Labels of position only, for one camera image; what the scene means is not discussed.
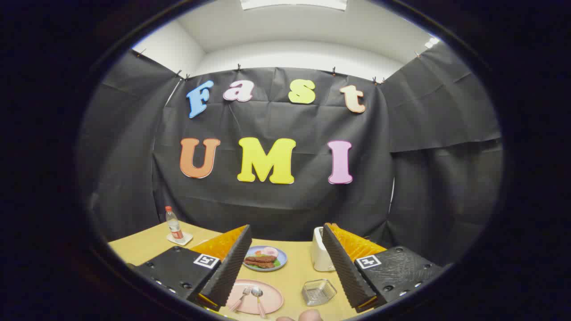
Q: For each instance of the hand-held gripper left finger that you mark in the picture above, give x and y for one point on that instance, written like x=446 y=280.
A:
x=232 y=263

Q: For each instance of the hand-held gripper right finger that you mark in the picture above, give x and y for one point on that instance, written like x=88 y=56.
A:
x=343 y=267

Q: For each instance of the white toaster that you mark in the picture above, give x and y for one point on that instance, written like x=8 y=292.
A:
x=320 y=256

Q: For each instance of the brown meat strip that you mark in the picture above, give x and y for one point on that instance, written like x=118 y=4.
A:
x=262 y=265
x=261 y=258

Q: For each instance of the pink ham slice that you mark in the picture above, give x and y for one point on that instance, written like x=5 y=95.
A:
x=270 y=252

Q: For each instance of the blue plate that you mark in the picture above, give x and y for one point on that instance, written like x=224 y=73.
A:
x=280 y=261

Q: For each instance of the small white square coaster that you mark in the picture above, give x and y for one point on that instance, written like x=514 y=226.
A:
x=186 y=240

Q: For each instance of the pink plate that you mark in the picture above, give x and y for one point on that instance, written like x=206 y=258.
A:
x=272 y=298

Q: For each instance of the clear water bottle red label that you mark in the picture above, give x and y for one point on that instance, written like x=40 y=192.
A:
x=174 y=225

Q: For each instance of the ceiling light panel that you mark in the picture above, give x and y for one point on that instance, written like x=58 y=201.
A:
x=294 y=3

